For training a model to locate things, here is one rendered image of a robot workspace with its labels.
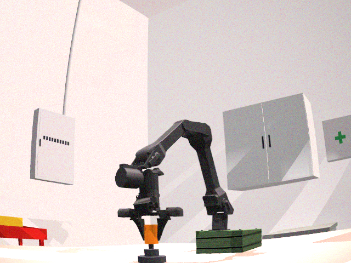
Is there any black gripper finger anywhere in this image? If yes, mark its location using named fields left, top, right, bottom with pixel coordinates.
left=130, top=218, right=145, bottom=240
left=157, top=218, right=171, bottom=241

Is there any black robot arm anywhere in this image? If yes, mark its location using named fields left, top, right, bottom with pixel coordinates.
left=115, top=119, right=234, bottom=231

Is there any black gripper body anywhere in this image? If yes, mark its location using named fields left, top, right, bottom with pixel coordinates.
left=117, top=189, right=183, bottom=219

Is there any orange cylinder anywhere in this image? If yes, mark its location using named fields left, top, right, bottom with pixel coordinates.
left=144, top=224, right=158, bottom=244

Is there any grey round pedestal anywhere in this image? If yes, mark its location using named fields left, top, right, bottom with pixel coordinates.
left=138, top=244, right=166, bottom=263

